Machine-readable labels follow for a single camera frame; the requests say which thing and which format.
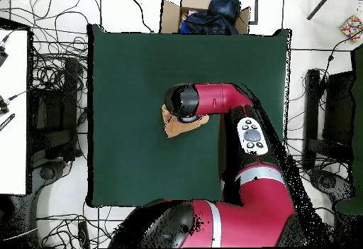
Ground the tan terry towel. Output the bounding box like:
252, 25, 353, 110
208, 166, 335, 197
161, 104, 210, 139

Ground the multicoloured patterned item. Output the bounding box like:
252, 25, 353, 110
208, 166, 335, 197
340, 14, 363, 42

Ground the dark green table cloth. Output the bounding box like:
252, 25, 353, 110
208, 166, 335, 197
87, 23, 292, 209

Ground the brown cardboard box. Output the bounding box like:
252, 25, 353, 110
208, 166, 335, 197
160, 0, 251, 35

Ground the dark blue clothing pile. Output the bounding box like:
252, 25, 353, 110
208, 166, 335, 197
179, 0, 241, 35

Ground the grey round stand base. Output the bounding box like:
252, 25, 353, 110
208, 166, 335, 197
30, 160, 69, 193
307, 167, 355, 201

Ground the black power strip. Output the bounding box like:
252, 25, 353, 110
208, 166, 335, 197
77, 221, 91, 248

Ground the white desk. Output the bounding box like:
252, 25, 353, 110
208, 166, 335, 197
0, 28, 29, 196

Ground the dark slanted rod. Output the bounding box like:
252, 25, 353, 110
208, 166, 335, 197
306, 0, 338, 21

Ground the black device on desk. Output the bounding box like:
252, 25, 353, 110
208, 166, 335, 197
0, 44, 9, 68

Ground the black cable tangle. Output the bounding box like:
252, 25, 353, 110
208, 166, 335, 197
283, 135, 352, 182
36, 200, 128, 248
28, 0, 89, 91

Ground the black frame stand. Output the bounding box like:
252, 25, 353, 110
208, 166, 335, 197
301, 68, 355, 170
28, 57, 83, 162

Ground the dark rectangular frame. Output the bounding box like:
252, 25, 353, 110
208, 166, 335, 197
248, 0, 259, 25

